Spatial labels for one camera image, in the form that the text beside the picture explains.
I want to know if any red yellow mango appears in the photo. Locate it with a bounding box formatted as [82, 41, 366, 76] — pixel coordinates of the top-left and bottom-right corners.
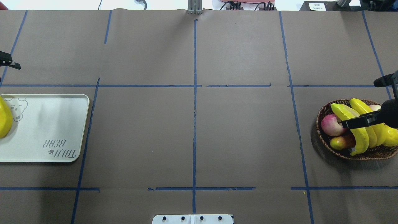
[330, 134, 356, 151]

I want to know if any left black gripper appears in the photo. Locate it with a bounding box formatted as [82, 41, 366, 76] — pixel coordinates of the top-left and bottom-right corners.
[0, 51, 21, 70]

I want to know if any cream bear tray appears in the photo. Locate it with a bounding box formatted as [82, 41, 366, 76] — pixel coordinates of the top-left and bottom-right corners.
[0, 94, 90, 163]

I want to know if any yellow lemon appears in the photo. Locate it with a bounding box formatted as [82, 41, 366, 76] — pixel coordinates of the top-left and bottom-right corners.
[382, 125, 398, 147]

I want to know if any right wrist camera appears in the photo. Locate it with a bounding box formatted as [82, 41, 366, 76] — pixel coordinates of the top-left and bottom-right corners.
[373, 71, 398, 87]

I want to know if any yellow banana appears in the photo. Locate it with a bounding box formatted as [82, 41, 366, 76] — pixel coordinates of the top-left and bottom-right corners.
[349, 98, 386, 146]
[0, 97, 13, 138]
[331, 103, 370, 156]
[341, 104, 377, 148]

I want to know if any aluminium frame post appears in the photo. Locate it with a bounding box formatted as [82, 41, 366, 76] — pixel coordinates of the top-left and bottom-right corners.
[187, 0, 203, 15]

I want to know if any brown wicker basket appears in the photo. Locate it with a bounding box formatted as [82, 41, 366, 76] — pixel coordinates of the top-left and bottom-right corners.
[311, 99, 398, 161]

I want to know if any pink white apple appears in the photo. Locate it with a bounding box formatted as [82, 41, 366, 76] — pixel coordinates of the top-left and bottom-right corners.
[321, 114, 348, 137]

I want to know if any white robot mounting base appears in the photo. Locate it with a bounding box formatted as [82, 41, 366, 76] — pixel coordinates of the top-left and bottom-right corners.
[152, 214, 234, 224]

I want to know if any black label box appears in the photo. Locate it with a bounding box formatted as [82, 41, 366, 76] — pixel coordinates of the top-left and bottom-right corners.
[299, 1, 362, 12]

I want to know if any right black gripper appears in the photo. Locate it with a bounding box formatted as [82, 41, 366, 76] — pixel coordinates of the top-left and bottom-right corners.
[341, 99, 398, 129]

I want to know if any pale white apple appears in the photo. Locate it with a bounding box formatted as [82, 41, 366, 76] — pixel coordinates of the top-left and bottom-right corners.
[369, 105, 381, 112]

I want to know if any yellow banana back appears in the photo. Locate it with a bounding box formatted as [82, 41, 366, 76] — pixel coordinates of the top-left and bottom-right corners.
[349, 98, 386, 146]

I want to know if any yellow banana front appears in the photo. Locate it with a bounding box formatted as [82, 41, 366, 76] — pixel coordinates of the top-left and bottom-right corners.
[331, 103, 370, 156]

